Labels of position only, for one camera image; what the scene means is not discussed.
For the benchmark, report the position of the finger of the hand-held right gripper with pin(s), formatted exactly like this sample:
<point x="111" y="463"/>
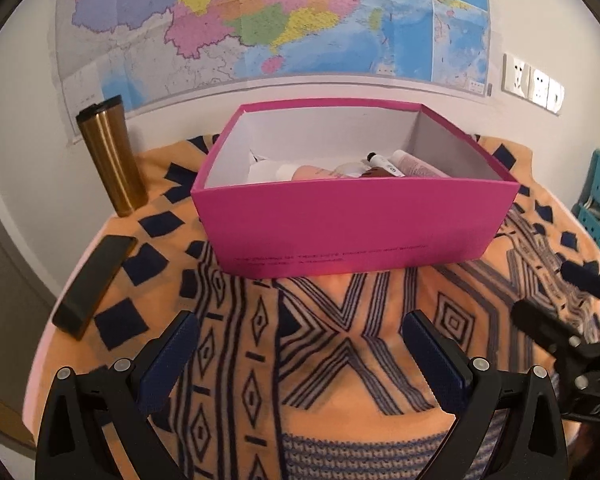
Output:
<point x="545" y="322"/>
<point x="590" y="277"/>

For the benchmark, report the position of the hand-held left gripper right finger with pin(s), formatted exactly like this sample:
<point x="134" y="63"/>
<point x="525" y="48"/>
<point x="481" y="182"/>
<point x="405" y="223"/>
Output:
<point x="430" y="355"/>

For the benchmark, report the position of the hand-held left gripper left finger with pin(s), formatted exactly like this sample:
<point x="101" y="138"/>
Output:
<point x="172" y="355"/>

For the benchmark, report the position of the pink cardboard box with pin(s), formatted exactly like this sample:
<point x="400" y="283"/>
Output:
<point x="350" y="225"/>

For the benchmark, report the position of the pink tube white cap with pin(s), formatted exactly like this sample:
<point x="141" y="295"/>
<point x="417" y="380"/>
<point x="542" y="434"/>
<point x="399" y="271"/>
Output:
<point x="420" y="165"/>

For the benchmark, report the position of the small brown bottle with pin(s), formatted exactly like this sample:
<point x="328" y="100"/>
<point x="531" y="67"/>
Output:
<point x="376" y="172"/>

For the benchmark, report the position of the white tube black cap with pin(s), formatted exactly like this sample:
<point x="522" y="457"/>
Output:
<point x="385" y="162"/>

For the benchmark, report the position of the pink tube green print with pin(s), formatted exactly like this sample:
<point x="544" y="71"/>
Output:
<point x="310" y="172"/>

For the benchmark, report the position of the orange patterned blanket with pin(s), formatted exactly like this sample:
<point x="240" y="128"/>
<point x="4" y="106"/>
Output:
<point x="320" y="340"/>

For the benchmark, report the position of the wooden board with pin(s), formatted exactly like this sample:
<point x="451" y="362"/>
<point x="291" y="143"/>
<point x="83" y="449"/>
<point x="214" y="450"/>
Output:
<point x="5" y="420"/>

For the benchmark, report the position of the gold tumbler black lid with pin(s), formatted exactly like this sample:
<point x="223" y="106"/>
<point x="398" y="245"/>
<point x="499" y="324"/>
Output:
<point x="111" y="160"/>

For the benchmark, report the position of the white wall socket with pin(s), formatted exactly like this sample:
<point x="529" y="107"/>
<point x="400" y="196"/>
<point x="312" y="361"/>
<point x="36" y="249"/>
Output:
<point x="539" y="90"/>
<point x="516" y="75"/>

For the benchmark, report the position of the colourful wall map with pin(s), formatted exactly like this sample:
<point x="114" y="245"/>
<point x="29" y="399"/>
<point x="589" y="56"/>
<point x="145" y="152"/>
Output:
<point x="260" y="20"/>

